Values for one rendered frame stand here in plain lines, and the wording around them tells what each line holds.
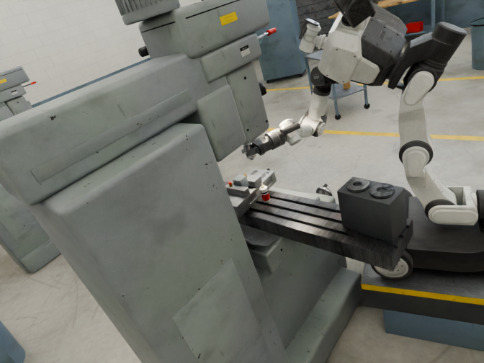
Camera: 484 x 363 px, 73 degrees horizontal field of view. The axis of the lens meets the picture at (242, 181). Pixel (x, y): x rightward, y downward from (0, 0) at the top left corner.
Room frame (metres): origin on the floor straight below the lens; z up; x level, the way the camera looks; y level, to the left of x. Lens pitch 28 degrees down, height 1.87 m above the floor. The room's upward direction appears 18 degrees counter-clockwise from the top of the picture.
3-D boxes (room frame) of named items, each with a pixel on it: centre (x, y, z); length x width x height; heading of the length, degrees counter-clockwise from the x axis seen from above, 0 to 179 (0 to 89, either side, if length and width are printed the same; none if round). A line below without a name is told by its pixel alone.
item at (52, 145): (1.13, 0.30, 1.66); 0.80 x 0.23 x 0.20; 130
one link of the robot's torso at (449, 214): (1.26, -0.97, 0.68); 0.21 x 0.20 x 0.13; 57
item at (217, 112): (1.33, 0.07, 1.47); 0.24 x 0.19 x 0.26; 40
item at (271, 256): (1.45, -0.08, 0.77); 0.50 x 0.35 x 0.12; 130
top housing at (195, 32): (1.44, -0.07, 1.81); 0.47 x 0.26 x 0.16; 130
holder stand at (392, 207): (1.04, -0.46, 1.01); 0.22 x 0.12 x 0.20; 33
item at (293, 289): (1.47, -0.10, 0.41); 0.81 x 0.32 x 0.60; 130
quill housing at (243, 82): (1.45, -0.08, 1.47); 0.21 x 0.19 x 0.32; 40
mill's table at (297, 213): (1.40, -0.12, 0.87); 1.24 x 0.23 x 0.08; 40
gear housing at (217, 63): (1.43, -0.05, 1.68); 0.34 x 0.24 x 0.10; 130
